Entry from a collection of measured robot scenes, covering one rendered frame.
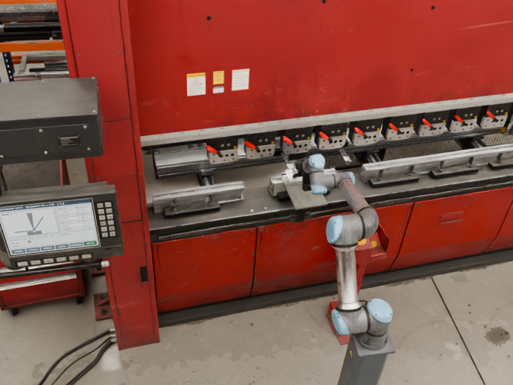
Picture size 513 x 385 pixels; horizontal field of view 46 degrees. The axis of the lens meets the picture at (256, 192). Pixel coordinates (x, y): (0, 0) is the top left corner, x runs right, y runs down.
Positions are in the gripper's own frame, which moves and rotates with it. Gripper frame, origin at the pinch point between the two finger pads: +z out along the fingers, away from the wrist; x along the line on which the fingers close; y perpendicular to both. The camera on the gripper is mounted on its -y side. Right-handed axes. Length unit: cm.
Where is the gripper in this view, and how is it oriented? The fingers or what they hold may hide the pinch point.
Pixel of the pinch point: (298, 177)
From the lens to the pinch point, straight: 326.5
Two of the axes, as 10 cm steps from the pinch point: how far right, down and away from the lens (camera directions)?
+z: -2.1, 1.6, 9.7
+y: -1.7, -9.8, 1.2
